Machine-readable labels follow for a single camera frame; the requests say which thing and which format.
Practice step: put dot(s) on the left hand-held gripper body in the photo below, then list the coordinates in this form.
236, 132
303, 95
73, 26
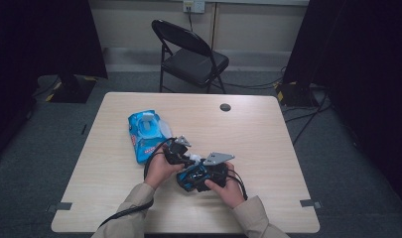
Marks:
177, 152

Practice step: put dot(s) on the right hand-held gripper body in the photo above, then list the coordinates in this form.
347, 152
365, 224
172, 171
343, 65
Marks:
218, 158

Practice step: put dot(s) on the white wet wipe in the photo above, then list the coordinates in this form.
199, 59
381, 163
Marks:
194, 156

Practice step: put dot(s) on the blue toy car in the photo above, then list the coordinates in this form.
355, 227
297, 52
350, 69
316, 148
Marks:
190, 178

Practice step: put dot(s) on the blue wet wipes pack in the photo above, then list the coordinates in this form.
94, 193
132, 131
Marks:
144, 139

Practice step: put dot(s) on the person's left hand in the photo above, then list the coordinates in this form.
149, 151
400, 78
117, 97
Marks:
159, 170

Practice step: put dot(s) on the person's right hand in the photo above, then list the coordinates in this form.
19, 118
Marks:
231, 191

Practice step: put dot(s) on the black table grommet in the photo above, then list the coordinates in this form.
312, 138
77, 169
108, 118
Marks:
225, 107

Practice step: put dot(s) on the black folding chair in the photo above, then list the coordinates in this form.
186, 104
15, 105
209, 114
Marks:
195, 64

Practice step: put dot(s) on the black floor tape strip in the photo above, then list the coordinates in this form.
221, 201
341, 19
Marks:
84, 129

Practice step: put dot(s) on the black stand base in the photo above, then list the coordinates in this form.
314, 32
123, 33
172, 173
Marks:
72, 89
296, 94

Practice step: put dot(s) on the grey tape strip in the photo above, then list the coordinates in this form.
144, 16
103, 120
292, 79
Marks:
61, 207
311, 203

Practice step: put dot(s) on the black curtain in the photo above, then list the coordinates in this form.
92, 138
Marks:
364, 82
39, 49

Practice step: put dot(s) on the white wall socket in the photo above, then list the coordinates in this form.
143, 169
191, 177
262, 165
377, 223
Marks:
194, 6

